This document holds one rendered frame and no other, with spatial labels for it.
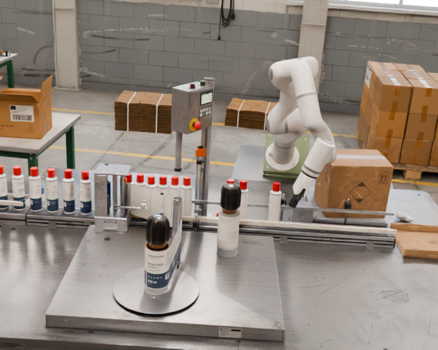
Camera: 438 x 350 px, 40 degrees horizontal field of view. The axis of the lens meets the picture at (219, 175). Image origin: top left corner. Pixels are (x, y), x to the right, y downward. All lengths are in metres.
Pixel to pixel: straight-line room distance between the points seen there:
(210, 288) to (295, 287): 0.36
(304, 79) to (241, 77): 5.45
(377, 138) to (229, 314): 4.02
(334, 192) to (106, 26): 5.83
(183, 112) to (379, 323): 1.14
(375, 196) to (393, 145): 3.00
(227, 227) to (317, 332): 0.54
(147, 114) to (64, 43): 2.19
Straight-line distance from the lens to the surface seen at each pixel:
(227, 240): 2.44
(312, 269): 2.57
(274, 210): 2.72
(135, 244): 2.55
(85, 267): 2.40
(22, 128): 4.13
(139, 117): 6.75
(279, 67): 2.82
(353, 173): 2.92
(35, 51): 8.73
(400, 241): 2.91
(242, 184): 2.67
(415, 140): 6.01
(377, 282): 2.56
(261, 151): 3.85
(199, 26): 8.05
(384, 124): 5.91
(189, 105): 2.57
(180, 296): 2.20
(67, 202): 2.79
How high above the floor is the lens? 2.10
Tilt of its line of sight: 22 degrees down
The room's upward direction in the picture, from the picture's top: 4 degrees clockwise
